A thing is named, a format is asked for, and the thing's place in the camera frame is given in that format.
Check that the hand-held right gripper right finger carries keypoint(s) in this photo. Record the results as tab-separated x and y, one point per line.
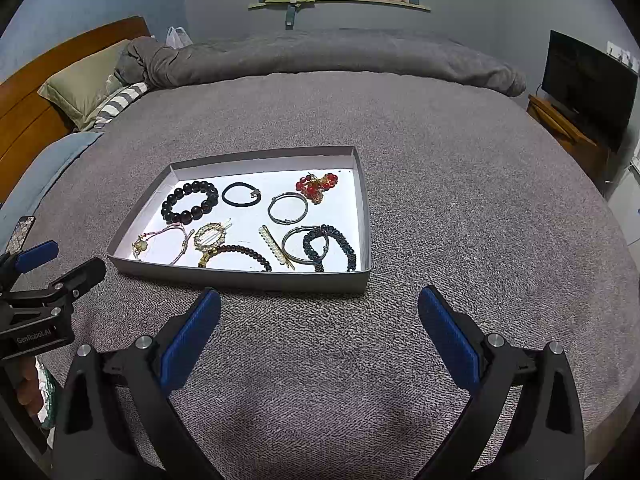
450	340

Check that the rolled grey duvet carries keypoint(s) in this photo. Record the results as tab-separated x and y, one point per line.
325	55

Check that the round gold hair clip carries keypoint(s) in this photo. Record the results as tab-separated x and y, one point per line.
197	240

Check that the white and green plastic bag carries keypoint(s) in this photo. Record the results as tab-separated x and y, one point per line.
50	400

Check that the wooden television stand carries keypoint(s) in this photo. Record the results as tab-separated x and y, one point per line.
565	130

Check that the red bead ornament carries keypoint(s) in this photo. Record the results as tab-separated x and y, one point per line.
315	187

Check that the grey bed blanket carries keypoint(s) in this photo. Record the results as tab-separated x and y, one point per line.
450	185

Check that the wooden headboard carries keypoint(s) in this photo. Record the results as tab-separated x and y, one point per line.
25	110

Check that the striped pillow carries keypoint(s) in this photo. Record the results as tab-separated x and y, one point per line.
117	102

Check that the olive pillow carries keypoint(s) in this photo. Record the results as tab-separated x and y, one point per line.
80	85

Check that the phone with patterned case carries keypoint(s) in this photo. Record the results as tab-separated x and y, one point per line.
20	232

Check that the white cabinet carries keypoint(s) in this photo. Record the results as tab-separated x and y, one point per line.
625	200

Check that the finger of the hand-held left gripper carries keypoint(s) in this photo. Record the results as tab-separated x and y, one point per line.
37	252
87	272

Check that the light blue pillow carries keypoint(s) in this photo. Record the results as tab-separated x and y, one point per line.
35	170

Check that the black television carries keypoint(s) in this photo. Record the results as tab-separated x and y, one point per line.
585	85

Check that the person's left hand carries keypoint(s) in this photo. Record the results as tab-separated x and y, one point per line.
26	387

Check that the wooden window sill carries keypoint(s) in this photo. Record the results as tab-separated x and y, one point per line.
375	3

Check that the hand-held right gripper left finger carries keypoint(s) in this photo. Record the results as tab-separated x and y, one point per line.
192	340

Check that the pearl bar hair clip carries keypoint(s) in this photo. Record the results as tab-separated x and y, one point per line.
274	247

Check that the white shallow tray box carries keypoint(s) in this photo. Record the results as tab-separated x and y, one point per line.
250	217

